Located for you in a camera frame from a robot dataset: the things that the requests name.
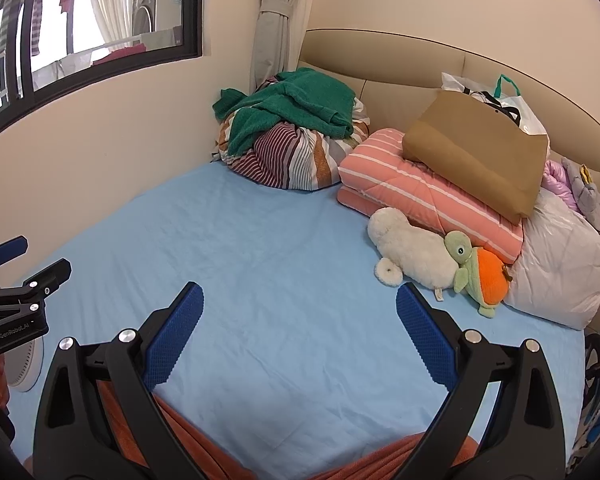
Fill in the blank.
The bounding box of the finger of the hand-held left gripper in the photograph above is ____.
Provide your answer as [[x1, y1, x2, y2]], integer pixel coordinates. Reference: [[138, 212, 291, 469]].
[[0, 235, 29, 281], [0, 258, 72, 321]]

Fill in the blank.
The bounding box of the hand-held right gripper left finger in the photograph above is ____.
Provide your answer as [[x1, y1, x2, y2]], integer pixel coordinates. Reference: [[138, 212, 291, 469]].
[[32, 281, 205, 480]]

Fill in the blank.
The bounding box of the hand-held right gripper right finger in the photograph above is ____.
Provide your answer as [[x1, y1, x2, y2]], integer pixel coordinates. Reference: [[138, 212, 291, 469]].
[[395, 282, 567, 480]]

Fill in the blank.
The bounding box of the white ribbed waste bin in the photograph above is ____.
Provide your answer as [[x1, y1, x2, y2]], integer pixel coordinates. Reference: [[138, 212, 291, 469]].
[[6, 335, 44, 393]]

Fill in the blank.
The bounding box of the white plush seal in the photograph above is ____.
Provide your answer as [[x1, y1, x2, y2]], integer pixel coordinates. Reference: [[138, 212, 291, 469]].
[[367, 207, 458, 303]]

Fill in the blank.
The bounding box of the green turtle plush orange shell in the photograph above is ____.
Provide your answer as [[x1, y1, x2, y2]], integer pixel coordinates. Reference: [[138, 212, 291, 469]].
[[444, 230, 510, 319]]

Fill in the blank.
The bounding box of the orange fleece blanket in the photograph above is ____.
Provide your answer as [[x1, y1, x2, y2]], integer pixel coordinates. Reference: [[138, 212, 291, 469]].
[[22, 380, 481, 480]]

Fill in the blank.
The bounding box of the pink striped folded quilt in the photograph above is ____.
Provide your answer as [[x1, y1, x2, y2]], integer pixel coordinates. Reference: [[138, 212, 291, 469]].
[[337, 128, 524, 265]]

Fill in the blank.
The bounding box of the white plastic wrapped pillow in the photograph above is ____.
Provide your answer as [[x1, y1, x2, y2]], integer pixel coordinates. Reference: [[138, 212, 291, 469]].
[[502, 187, 600, 331]]

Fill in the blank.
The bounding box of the brown cushion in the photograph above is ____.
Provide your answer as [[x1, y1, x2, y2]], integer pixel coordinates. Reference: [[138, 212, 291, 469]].
[[401, 90, 551, 226]]

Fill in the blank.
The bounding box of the purple puffy garment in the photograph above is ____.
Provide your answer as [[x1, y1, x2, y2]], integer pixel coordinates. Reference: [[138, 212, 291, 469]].
[[542, 160, 581, 213]]

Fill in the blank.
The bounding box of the striped duvet bundle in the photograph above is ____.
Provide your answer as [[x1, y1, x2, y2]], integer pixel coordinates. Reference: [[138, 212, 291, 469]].
[[211, 76, 371, 192]]

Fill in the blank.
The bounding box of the grey garment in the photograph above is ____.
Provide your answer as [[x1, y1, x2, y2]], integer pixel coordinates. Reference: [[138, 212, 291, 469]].
[[560, 156, 600, 233]]

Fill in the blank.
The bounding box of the green towel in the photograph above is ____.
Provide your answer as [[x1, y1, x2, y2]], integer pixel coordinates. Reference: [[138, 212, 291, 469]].
[[212, 69, 356, 157]]

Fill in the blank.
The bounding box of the black framed window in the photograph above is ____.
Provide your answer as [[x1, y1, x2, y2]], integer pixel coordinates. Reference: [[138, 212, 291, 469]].
[[0, 0, 203, 136]]

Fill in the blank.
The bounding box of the beige padded headboard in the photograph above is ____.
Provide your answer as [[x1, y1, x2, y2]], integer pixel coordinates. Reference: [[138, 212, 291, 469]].
[[298, 29, 600, 186]]

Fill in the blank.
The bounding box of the grey washing machine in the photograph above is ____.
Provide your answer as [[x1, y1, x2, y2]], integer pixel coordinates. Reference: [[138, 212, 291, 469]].
[[131, 0, 184, 41]]

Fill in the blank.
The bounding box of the beige curtain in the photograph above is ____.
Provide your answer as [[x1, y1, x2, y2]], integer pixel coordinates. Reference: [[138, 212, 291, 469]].
[[250, 0, 317, 93]]

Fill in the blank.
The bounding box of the white plastic bag green handle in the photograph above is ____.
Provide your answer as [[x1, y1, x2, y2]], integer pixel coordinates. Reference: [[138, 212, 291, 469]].
[[440, 72, 548, 136]]

